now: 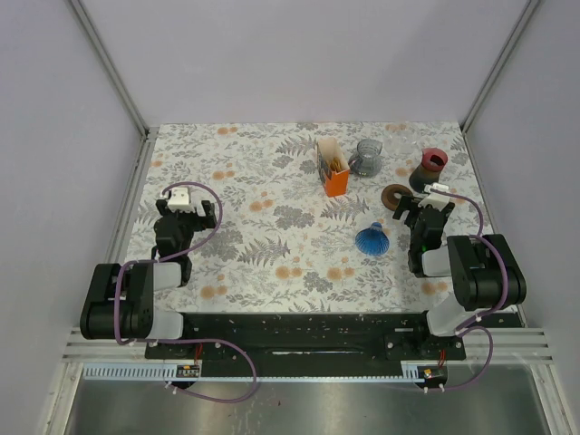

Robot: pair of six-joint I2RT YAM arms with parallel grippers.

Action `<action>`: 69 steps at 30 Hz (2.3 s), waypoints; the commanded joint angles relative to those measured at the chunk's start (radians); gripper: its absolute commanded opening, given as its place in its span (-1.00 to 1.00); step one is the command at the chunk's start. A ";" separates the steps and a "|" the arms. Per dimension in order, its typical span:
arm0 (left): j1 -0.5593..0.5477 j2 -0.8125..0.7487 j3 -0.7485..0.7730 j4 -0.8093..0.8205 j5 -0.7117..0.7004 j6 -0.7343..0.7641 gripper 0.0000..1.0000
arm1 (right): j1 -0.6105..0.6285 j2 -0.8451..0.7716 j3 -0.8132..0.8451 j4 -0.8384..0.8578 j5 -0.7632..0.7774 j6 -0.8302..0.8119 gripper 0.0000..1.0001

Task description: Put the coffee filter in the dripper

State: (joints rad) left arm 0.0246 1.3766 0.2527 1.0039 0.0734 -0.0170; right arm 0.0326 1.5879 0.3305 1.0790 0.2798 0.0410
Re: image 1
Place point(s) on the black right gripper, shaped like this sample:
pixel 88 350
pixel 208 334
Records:
pixel 405 204

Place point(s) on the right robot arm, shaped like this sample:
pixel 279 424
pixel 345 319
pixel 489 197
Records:
pixel 484 273

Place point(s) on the orange coffee filter box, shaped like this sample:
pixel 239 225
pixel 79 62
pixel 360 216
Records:
pixel 334 184

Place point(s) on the grey glass carafe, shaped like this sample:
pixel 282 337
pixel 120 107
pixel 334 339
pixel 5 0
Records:
pixel 366 161

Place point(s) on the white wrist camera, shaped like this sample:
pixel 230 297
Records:
pixel 179 200
pixel 436 195

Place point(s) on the floral table mat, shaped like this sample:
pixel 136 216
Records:
pixel 283 245

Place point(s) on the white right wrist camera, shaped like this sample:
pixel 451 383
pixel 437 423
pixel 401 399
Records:
pixel 436 195

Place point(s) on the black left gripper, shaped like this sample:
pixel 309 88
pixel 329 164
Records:
pixel 201 222

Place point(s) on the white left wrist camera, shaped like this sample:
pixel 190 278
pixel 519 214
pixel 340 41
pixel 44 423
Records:
pixel 179 200

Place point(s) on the aluminium frame rail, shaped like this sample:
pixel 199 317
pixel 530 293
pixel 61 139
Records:
pixel 82 16

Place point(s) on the white slotted cable duct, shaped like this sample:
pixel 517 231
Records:
pixel 162 372

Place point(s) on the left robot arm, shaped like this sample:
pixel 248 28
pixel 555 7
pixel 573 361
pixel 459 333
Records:
pixel 119 303

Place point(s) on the stack of brown filters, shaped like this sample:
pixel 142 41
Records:
pixel 335 165

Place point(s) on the blue glass dripper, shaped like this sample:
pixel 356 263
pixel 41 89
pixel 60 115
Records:
pixel 372 241

